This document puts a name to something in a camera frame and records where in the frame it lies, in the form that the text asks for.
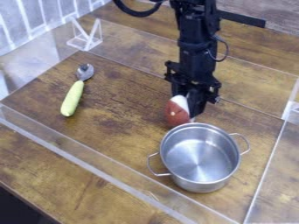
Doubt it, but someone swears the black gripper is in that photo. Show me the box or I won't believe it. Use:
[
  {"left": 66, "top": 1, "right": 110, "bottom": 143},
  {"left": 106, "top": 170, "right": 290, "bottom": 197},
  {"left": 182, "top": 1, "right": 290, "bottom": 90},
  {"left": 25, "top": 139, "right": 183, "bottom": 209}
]
[{"left": 165, "top": 42, "right": 222, "bottom": 118}]

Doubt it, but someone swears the red white plush mushroom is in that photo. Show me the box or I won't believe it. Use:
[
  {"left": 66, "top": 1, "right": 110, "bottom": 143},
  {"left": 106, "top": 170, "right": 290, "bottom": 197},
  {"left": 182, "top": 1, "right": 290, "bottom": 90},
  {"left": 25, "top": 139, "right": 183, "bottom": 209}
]
[{"left": 165, "top": 95, "right": 194, "bottom": 127}]

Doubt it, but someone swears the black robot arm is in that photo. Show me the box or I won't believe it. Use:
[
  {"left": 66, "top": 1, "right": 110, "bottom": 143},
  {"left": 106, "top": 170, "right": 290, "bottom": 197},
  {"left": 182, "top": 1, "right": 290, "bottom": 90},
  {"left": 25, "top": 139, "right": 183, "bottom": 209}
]
[{"left": 165, "top": 0, "right": 222, "bottom": 118}]

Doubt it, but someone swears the black bar on table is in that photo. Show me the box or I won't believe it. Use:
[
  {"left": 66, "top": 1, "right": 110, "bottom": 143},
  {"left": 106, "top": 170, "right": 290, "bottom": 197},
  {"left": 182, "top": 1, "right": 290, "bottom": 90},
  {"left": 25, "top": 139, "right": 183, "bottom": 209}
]
[{"left": 219, "top": 10, "right": 267, "bottom": 28}]

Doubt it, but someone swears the clear acrylic triangle stand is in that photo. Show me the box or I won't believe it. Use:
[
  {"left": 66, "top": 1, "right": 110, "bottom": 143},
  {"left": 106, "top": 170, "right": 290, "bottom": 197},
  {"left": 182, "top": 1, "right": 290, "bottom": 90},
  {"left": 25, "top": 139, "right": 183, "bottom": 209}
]
[{"left": 67, "top": 18, "right": 103, "bottom": 52}]

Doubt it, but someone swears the clear acrylic barrier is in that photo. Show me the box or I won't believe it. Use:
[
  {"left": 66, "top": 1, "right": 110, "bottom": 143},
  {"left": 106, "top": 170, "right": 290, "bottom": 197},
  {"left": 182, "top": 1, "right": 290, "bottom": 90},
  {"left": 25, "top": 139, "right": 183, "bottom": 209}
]
[{"left": 0, "top": 103, "right": 239, "bottom": 224}]

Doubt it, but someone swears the yellow-green handled spoon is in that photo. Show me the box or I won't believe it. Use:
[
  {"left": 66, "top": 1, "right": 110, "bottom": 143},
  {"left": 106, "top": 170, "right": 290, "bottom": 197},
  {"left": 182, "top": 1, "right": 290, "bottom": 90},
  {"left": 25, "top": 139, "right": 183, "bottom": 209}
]
[{"left": 61, "top": 64, "right": 95, "bottom": 117}]

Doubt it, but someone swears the black cable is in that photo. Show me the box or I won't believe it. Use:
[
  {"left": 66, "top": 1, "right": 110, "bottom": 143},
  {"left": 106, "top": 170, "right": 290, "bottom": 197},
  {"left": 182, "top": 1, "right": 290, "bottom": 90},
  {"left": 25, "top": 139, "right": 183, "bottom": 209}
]
[{"left": 113, "top": 0, "right": 169, "bottom": 18}]

